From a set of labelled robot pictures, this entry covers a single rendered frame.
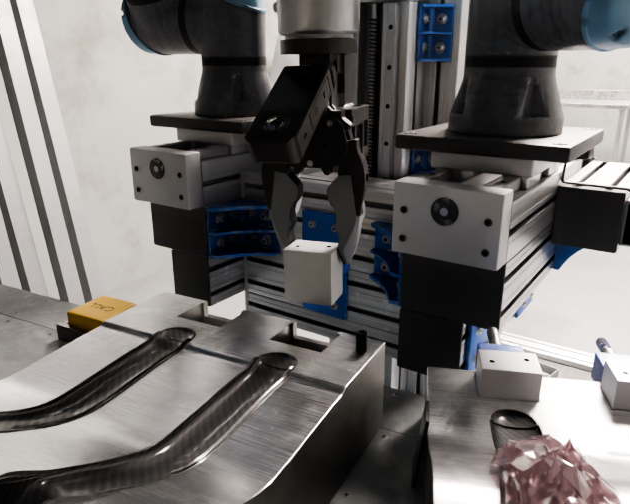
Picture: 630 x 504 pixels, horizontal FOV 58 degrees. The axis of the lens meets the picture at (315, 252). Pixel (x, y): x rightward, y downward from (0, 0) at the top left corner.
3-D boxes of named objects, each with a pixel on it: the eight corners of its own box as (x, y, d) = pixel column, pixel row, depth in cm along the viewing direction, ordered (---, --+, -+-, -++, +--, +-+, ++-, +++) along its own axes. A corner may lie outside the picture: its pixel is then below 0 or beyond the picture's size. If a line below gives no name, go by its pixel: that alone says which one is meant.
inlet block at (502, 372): (466, 352, 63) (470, 306, 61) (513, 356, 62) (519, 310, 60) (476, 422, 51) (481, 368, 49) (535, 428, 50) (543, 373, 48)
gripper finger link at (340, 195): (385, 246, 60) (366, 160, 58) (370, 264, 55) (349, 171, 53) (357, 250, 62) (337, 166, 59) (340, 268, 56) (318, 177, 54)
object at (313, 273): (326, 260, 69) (326, 216, 68) (366, 264, 68) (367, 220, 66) (284, 300, 58) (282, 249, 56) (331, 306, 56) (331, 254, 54)
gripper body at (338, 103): (371, 162, 60) (372, 39, 56) (347, 178, 52) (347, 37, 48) (302, 159, 62) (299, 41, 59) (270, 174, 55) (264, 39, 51)
